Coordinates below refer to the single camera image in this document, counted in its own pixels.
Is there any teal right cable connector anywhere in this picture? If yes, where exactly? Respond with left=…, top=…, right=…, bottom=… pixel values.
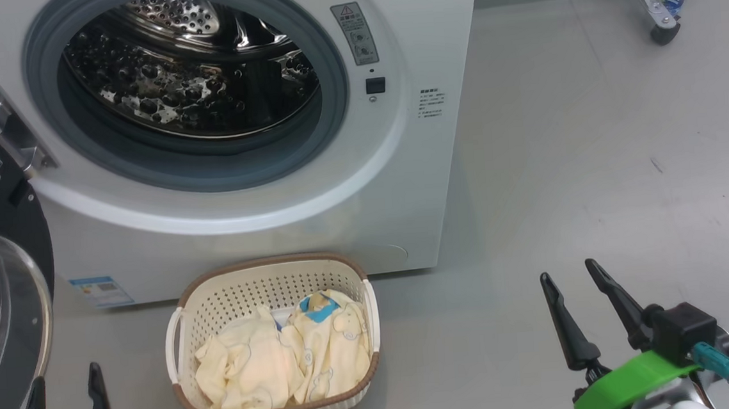
left=692, top=341, right=729, bottom=395

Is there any white front-load washing machine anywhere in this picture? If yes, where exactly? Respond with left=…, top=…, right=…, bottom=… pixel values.
left=0, top=0, right=499, bottom=316

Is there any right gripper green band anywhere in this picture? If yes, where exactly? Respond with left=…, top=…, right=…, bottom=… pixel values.
left=538, top=251, right=707, bottom=409

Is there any plain cream garment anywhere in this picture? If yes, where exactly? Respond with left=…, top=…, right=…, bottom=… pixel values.
left=190, top=303, right=307, bottom=409

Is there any cream perforated basket brown rim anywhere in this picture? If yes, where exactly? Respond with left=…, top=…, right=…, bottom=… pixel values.
left=159, top=249, right=386, bottom=409

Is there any blue energy label sticker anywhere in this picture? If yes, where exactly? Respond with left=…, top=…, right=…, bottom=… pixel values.
left=68, top=274, right=136, bottom=310

